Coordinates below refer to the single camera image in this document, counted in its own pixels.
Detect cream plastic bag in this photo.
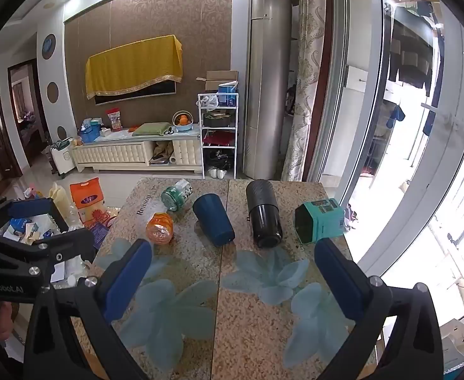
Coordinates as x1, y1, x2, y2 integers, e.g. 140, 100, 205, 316
49, 182, 74, 218

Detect person's left hand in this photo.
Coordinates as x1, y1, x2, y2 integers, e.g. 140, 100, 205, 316
0, 301, 14, 342

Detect red snack bag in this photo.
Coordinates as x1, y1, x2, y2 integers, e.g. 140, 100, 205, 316
106, 108, 122, 131

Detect orange rice bag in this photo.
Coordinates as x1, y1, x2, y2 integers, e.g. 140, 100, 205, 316
69, 177, 108, 222

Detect patterned beige curtain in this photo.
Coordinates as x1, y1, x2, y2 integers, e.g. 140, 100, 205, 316
281, 0, 328, 183

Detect sliding glass door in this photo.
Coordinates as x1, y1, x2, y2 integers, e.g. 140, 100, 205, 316
307, 0, 464, 321

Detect dark bin with papers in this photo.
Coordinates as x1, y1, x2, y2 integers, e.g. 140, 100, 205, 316
3, 212, 70, 246

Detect blue plastic basket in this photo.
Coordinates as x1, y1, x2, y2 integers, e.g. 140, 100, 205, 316
81, 118, 102, 144

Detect cardboard box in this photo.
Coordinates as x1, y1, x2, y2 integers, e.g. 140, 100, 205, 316
196, 70, 239, 92

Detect white wheeled machine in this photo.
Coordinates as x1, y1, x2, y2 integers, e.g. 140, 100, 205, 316
50, 138, 76, 177

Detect red cloth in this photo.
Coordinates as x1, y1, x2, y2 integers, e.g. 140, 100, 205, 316
203, 131, 233, 147

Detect black insulated cup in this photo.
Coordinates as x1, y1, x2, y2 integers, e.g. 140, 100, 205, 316
245, 180, 284, 249

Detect silver standing air conditioner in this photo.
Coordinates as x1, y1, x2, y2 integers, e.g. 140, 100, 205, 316
243, 0, 293, 181

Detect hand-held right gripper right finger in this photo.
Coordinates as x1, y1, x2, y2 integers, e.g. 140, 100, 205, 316
314, 238, 444, 380

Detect basket with oranges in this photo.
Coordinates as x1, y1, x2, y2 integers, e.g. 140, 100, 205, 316
172, 111, 194, 132

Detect wall television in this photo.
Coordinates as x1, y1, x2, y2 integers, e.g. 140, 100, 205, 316
94, 82, 176, 106

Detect white television cabinet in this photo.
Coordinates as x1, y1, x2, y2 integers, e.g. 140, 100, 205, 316
72, 127, 203, 175

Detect yellow cloth covered tv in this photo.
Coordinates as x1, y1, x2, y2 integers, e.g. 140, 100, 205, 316
85, 34, 184, 100

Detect teal hexagonal box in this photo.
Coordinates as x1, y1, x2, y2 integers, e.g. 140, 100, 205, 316
294, 198, 347, 244

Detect black pot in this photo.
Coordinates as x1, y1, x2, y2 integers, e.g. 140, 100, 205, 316
203, 111, 233, 127

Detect green cushion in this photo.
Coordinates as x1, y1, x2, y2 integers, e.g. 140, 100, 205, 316
132, 122, 170, 137

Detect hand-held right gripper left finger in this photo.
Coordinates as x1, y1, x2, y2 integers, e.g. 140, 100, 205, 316
23, 238, 154, 380

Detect white metal rack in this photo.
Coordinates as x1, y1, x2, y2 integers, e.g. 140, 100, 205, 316
198, 92, 238, 180

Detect hanging dark clothes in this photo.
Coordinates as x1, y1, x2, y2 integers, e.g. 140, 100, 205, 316
388, 8, 434, 96

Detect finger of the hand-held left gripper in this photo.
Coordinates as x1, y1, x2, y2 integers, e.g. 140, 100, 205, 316
0, 197, 53, 222
0, 227, 97, 270

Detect blue and white box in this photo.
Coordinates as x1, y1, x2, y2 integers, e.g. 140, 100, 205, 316
217, 83, 238, 107

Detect blue plastic cup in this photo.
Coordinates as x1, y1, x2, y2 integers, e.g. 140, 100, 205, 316
192, 193, 236, 247

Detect clear jar with green lid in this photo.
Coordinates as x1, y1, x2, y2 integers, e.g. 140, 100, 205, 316
161, 179, 194, 212

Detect orange plastic jar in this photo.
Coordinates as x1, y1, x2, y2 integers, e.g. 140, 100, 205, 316
145, 212, 174, 245

